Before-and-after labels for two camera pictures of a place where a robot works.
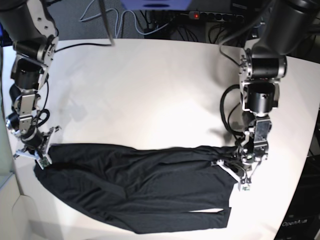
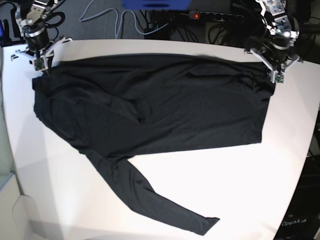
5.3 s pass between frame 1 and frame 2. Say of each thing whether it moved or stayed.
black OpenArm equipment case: stayed
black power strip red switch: stayed
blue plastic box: stayed
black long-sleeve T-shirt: moved
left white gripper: moved
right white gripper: moved
